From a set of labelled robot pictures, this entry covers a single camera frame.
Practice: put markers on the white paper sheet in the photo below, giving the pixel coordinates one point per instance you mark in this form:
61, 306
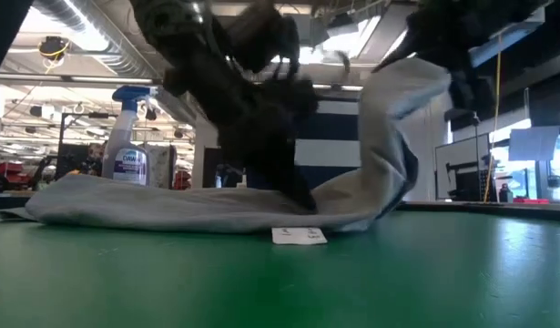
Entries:
534, 143

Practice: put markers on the black monitor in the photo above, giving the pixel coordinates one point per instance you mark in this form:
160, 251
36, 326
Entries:
70, 157

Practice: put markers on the red object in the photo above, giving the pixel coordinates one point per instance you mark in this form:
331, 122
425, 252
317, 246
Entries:
182, 180

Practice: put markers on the navy white striped laundry bin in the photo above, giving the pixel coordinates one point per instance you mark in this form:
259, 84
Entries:
327, 152

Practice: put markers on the clear spray bottle blue trigger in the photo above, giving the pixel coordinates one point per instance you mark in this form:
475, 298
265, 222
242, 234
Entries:
129, 164

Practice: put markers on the small clear bottle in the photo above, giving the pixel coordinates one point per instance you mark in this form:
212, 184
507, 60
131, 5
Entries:
218, 182

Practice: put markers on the small yellowish bottle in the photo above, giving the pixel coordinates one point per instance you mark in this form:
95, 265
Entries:
241, 182

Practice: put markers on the red tray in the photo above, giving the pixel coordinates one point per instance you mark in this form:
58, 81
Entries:
530, 201

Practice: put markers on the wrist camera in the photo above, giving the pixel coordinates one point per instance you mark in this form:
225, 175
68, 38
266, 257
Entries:
471, 91
261, 36

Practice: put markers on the grey knit shirt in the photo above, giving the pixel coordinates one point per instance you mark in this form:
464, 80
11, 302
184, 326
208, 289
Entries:
170, 205

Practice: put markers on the red storage box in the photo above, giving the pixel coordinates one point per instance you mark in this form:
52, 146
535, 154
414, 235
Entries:
8, 169

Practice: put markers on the dark bottle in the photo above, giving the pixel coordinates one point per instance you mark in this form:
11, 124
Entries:
506, 195

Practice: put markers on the dark partition panel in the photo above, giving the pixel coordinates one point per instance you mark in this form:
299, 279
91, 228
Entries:
210, 166

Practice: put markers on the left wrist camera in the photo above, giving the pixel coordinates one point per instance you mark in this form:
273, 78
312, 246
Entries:
261, 36

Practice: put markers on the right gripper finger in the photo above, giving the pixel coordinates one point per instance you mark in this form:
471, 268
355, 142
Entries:
404, 52

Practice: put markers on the patterned board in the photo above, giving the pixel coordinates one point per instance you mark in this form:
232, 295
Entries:
161, 166

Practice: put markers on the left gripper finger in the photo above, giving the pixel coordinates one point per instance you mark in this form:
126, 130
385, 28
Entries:
284, 177

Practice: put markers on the white board panel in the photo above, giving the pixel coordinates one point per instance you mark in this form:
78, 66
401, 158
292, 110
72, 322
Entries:
457, 152

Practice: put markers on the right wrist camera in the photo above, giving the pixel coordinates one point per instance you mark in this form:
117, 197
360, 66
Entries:
471, 91

